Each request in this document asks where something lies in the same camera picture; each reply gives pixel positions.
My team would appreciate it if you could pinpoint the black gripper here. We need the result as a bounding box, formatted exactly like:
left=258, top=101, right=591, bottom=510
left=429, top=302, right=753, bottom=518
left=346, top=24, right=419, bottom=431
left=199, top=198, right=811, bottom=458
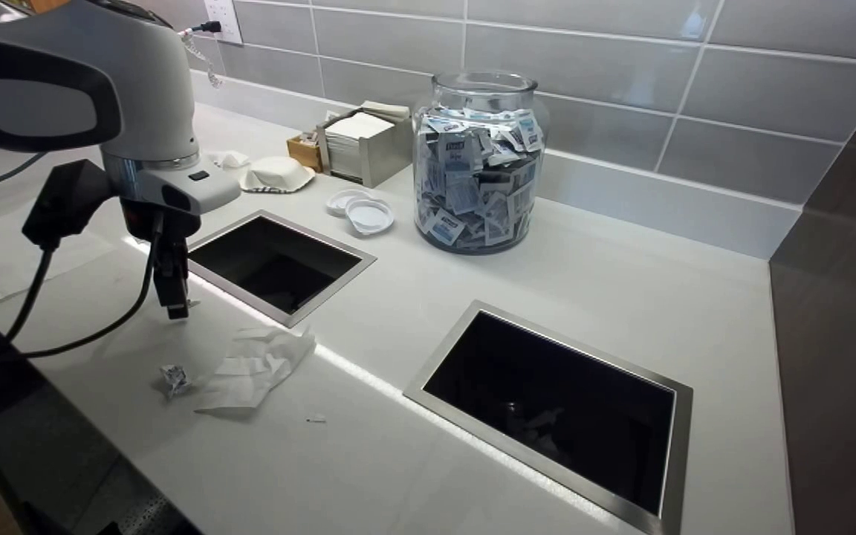
left=124, top=198, right=199, bottom=323

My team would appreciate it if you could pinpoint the steel rimmed counter bin opening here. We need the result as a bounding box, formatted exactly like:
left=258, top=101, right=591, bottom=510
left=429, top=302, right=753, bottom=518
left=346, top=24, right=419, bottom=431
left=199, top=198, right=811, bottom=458
left=404, top=296, right=695, bottom=535
left=173, top=206, right=380, bottom=329

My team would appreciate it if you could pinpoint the crumpled white tissue paper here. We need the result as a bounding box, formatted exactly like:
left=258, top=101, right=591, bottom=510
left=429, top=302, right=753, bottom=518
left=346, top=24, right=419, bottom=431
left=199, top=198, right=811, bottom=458
left=211, top=145, right=254, bottom=173

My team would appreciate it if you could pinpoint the small crumpled foil wad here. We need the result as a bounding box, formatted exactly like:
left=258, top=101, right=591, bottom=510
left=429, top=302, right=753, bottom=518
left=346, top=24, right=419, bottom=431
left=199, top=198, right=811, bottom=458
left=151, top=360, right=199, bottom=402

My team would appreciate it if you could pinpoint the crumpled white paper wrapper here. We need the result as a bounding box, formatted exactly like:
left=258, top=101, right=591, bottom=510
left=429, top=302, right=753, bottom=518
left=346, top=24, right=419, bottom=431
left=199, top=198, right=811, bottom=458
left=191, top=323, right=318, bottom=418

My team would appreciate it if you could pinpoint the wooden tray of packets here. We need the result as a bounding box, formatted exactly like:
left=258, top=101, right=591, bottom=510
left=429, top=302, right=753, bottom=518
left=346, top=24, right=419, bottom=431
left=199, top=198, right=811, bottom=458
left=285, top=127, right=329, bottom=173

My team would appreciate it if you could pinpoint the small white bowl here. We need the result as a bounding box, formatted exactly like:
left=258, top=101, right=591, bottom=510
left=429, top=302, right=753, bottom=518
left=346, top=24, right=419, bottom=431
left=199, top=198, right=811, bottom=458
left=346, top=197, right=398, bottom=237

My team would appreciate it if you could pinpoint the metal napkin dispenser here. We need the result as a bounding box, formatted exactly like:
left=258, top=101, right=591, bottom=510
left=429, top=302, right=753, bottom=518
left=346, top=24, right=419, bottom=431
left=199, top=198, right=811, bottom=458
left=318, top=97, right=417, bottom=189

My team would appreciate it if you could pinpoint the glass jar of packets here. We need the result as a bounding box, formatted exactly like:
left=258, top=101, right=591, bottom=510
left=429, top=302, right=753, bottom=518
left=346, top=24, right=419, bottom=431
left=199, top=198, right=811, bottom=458
left=411, top=67, right=546, bottom=259

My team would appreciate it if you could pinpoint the dark wood cabinet panel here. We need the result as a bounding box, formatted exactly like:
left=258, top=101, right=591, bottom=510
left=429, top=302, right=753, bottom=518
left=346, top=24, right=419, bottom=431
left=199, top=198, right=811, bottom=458
left=766, top=61, right=856, bottom=535

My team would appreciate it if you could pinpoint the black camera cable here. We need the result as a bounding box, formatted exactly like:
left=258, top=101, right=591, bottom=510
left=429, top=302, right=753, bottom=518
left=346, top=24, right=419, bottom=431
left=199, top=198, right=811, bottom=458
left=7, top=247, right=157, bottom=362

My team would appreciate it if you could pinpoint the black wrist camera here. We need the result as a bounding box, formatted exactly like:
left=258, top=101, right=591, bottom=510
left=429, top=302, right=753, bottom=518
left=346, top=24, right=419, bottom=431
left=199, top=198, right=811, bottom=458
left=20, top=158, right=120, bottom=256

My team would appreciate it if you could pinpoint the black plug with cord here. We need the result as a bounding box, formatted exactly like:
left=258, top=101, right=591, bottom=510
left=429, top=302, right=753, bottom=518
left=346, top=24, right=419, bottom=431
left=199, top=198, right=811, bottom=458
left=182, top=17, right=225, bottom=85

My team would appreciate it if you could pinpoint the white wall outlet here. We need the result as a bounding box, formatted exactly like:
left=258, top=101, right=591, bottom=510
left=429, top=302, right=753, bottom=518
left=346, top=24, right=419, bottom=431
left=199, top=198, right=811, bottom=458
left=202, top=0, right=245, bottom=48

